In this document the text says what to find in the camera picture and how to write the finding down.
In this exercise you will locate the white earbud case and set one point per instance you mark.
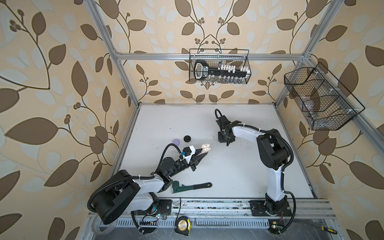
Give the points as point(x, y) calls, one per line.
point(206, 148)

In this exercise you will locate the back wire basket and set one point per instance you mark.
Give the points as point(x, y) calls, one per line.
point(235, 57)

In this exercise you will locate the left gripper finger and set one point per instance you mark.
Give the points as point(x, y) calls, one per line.
point(199, 158)
point(199, 152)

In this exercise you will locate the purple earbud case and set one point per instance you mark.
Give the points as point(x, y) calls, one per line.
point(176, 141)

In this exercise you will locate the yellow black tape measure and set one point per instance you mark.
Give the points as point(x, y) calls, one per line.
point(183, 226)

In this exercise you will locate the clear tape roll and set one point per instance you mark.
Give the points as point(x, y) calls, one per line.
point(100, 229)

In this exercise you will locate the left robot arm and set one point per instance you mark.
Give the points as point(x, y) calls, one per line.
point(126, 193)

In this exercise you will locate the side wire basket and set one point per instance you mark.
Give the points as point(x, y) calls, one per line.
point(325, 102)

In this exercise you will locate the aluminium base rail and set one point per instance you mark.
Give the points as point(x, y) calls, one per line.
point(226, 214)

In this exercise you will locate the yellow black screwdriver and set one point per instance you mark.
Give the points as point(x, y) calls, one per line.
point(332, 231)

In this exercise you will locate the black round earbud case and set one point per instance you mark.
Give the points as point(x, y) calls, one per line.
point(187, 139)

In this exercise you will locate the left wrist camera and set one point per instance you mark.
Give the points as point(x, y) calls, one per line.
point(187, 154)

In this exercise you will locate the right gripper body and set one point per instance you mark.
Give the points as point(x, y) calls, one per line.
point(222, 138)

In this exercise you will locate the green pipe wrench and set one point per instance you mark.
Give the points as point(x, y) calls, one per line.
point(178, 188)

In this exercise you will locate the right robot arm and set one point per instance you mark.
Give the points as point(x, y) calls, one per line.
point(276, 154)

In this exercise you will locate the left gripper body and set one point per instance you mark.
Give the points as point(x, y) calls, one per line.
point(191, 165)

